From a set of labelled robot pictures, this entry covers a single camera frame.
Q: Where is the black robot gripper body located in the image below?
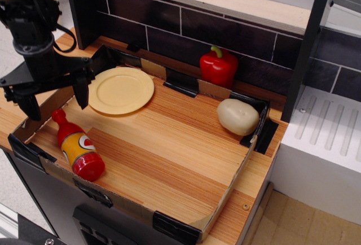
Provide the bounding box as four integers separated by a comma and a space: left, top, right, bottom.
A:
1, 49, 95, 102

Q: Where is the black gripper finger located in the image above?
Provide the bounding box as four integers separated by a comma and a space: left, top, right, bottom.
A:
73, 76, 89, 110
16, 95, 41, 121

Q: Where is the red hot sauce bottle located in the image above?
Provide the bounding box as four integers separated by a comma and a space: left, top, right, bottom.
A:
52, 109, 105, 182

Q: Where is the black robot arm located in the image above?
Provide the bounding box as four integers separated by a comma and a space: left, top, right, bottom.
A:
1, 0, 95, 121

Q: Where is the cardboard fence with black tape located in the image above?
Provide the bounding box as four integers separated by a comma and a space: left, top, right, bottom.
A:
8, 46, 284, 244

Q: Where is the yellow plastic plate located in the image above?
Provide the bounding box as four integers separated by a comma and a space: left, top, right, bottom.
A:
89, 67, 155, 115

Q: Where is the red toy bell pepper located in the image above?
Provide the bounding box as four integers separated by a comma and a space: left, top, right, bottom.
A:
199, 45, 239, 89

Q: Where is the beige toy potato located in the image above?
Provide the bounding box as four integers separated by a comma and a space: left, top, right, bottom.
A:
217, 98, 260, 136

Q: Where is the white sink drainboard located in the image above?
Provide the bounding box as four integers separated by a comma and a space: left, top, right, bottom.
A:
271, 87, 360, 224

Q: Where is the black vertical post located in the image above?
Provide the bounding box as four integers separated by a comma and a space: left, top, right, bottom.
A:
281, 0, 333, 122

